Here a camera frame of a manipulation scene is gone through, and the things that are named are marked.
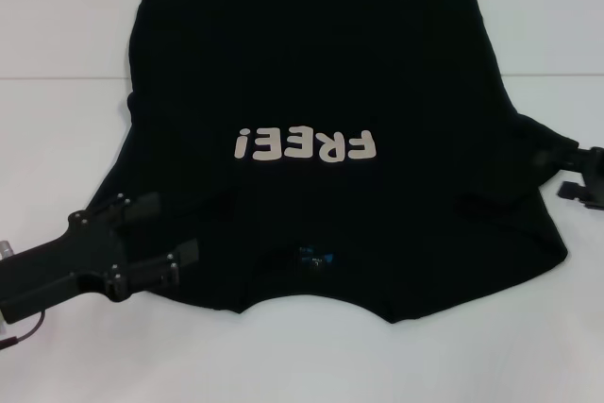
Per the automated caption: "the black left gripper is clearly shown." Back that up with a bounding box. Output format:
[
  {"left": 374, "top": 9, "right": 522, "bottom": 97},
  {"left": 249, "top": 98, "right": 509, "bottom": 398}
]
[{"left": 0, "top": 191, "right": 202, "bottom": 325}]

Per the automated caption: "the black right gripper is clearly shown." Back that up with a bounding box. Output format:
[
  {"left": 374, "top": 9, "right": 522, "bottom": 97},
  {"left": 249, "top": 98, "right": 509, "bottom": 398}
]
[{"left": 534, "top": 144, "right": 604, "bottom": 211}]

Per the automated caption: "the black shirt with FREE print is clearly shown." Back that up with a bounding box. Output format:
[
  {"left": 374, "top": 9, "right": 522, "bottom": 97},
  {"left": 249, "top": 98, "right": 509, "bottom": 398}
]
[{"left": 67, "top": 0, "right": 580, "bottom": 327}]

